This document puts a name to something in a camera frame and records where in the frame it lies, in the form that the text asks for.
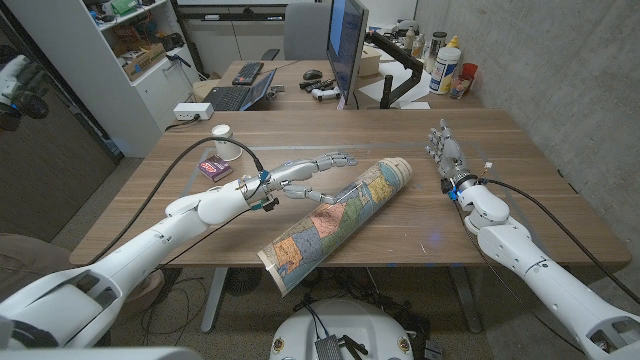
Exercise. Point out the beige box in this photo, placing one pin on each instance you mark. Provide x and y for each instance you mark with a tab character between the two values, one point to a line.
369	61

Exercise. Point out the black keyboard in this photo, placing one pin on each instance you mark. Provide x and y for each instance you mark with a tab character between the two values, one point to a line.
248	73

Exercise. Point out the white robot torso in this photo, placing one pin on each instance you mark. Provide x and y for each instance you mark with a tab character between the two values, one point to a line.
345	320

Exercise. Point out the black computer monitor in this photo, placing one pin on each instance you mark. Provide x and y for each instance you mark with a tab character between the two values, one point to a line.
345	45

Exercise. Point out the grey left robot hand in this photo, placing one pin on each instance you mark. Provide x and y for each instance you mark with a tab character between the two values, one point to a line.
290	174

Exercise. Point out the brown cardboard box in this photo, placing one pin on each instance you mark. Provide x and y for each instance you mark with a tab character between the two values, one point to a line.
142	60

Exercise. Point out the red cup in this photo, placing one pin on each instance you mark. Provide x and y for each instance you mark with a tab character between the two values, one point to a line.
469	70

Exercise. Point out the small purple box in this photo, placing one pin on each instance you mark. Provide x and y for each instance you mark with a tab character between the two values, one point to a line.
215	168

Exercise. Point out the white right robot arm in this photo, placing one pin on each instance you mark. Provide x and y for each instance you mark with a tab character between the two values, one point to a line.
520	250

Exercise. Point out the grey table leg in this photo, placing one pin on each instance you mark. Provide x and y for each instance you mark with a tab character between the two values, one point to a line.
214	300
465	300

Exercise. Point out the white shelf cabinet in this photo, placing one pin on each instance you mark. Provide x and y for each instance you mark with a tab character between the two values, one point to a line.
100	85

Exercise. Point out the open dark laptop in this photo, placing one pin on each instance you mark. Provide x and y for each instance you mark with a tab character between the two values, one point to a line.
232	97

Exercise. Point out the black floor fan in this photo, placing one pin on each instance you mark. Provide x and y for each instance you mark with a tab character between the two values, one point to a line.
242	280

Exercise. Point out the white paper cup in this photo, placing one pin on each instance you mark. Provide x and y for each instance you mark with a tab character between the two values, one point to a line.
227	147

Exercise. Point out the rolled colourful map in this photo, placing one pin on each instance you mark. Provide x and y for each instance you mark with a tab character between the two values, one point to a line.
335	225

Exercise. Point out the white power strip box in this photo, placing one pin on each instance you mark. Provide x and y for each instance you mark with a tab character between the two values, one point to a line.
192	110

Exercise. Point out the clear glass with print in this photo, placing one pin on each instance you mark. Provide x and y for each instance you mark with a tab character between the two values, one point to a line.
459	86

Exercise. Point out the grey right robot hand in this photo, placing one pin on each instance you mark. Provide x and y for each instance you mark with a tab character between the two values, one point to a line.
452	157

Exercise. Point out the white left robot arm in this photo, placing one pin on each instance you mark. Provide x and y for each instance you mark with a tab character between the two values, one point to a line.
165	235

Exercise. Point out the yellow capped bottle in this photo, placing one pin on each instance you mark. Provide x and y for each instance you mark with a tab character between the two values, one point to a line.
454	42

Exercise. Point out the white game controller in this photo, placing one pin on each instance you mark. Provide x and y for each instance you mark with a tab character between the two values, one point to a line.
325	93

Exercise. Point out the black lidded jar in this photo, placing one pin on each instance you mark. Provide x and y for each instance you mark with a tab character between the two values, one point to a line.
436	47

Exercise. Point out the person leg in khaki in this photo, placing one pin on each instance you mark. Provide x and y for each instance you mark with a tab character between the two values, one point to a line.
30	260

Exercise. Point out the grey office chair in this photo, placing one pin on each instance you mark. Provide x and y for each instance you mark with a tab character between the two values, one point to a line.
305	30

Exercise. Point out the black computer mouse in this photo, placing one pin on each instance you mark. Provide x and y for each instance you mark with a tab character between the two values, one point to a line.
312	74

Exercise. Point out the wooden office desk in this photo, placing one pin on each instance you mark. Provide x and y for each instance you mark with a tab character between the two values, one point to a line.
290	97

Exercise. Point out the black remote control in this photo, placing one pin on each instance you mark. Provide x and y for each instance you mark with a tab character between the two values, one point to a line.
317	84

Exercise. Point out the white paper sheets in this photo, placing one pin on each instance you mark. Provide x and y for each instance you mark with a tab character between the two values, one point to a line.
400	80

